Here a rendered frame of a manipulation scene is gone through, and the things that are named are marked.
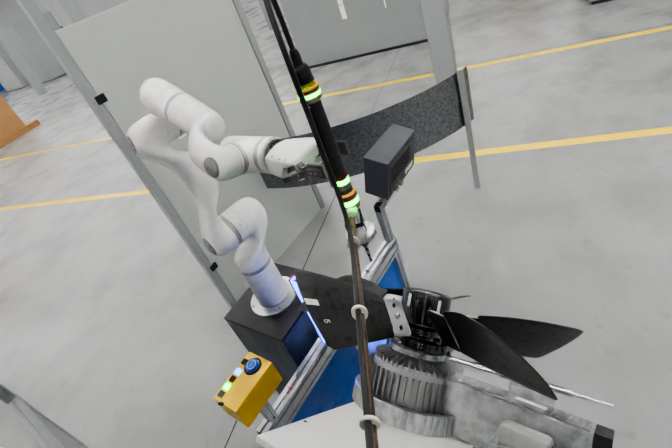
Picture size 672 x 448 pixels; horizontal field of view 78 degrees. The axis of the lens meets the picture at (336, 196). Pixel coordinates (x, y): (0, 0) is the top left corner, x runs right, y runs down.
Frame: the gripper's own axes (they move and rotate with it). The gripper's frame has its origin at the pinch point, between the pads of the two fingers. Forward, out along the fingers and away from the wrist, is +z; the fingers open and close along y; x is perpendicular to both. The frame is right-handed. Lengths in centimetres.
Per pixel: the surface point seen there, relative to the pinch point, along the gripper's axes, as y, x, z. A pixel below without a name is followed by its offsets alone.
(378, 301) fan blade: 6.3, -35.3, 3.9
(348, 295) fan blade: 10.9, -29.1, 0.4
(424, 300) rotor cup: -0.6, -39.9, 11.5
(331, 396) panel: 8, -103, -36
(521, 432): 16, -49, 37
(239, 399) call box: 34, -58, -32
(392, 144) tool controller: -70, -42, -33
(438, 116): -183, -93, -68
